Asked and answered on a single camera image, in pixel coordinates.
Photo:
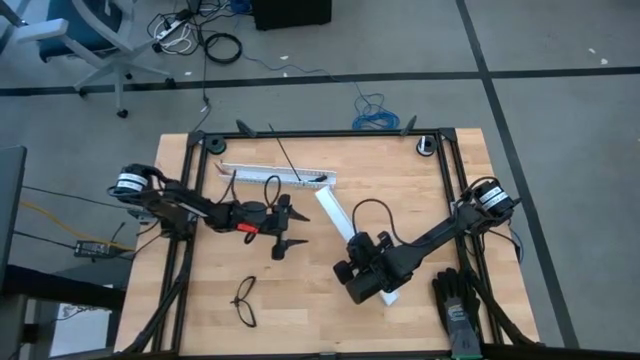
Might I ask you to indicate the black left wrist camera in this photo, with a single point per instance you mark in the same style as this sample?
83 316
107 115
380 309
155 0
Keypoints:
278 249

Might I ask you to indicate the black side table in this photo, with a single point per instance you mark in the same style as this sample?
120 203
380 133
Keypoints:
60 287

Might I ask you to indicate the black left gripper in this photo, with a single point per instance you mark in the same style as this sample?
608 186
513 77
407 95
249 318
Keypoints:
255 215

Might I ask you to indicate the black frame eyeglasses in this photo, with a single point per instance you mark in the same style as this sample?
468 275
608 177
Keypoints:
234 301

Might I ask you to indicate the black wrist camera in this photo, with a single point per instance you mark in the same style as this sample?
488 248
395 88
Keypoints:
278 249
344 272

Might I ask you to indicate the black power adapter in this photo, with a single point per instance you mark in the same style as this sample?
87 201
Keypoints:
92 248

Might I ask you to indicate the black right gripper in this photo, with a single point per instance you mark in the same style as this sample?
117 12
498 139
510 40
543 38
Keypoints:
372 285

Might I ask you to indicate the black tape roll white core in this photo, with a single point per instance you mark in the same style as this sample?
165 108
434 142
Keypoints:
433 146

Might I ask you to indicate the white duct cover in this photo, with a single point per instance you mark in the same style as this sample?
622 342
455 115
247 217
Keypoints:
335 210

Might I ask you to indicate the black aluminium table frame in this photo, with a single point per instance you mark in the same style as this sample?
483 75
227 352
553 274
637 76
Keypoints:
350 134

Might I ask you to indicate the white power strip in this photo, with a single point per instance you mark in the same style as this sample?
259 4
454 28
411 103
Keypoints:
170 29

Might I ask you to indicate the grey office chair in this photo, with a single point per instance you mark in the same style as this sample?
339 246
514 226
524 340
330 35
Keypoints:
116 65

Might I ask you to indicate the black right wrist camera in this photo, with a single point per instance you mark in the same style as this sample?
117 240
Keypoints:
344 272

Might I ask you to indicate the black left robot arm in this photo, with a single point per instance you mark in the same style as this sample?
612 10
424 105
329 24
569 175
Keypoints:
170 202

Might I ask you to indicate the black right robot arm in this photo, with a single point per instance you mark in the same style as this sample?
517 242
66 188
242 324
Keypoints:
450 225

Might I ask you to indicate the dark tape roll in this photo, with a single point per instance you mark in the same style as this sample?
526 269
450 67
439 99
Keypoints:
216 146

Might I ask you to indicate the dark grey panel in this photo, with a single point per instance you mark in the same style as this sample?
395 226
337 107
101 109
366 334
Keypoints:
11 215

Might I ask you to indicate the black box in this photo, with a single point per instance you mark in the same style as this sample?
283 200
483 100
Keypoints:
290 12

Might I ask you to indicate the black grey work glove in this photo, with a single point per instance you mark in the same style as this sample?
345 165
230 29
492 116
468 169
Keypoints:
457 320

